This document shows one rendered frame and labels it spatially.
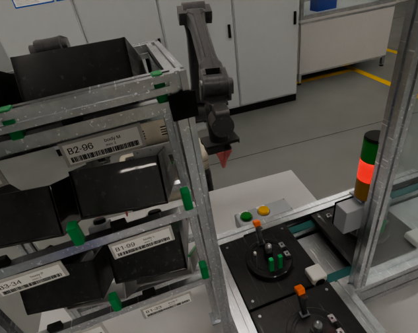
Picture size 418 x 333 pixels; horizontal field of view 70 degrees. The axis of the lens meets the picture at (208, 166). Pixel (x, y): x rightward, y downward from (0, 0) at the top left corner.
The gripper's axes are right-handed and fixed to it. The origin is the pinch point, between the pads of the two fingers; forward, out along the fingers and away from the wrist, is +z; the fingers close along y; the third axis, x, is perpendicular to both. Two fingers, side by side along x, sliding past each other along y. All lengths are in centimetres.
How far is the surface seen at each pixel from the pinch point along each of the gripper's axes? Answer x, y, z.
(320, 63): 314, 253, 87
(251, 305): -29.0, -5.5, 27.3
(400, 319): -42, 33, 38
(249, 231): -3.7, 4.9, 27.6
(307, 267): -25.8, 13.6, 25.1
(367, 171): -32.4, 22.0, -10.0
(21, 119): -42, -31, -40
